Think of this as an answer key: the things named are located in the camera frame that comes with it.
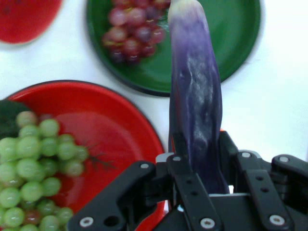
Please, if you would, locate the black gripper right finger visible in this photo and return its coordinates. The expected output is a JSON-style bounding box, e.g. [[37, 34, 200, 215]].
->
[[218, 131, 308, 231]]

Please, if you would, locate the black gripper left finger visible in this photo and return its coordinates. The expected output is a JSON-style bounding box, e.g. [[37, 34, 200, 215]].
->
[[68, 132, 225, 231]]

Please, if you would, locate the purple toy eggplant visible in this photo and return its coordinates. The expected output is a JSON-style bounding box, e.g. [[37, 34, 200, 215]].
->
[[167, 0, 230, 194]]

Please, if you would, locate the red round plate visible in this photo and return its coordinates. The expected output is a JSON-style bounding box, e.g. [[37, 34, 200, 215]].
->
[[0, 80, 167, 231]]

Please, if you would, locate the green grape bunch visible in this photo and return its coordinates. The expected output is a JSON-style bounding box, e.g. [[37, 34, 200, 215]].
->
[[0, 111, 90, 231]]

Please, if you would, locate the dark green grape leaf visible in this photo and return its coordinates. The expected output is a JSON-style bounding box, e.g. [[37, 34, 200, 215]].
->
[[0, 99, 32, 140]]

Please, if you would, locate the dark green round plate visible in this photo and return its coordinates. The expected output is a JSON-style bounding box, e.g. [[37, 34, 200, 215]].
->
[[86, 0, 262, 97]]

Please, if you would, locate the red grape bunch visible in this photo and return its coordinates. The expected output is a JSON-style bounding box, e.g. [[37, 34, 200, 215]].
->
[[102, 0, 172, 65]]

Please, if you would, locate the red watermelon slice toy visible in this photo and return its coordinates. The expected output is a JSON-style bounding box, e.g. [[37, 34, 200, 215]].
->
[[0, 0, 64, 45]]

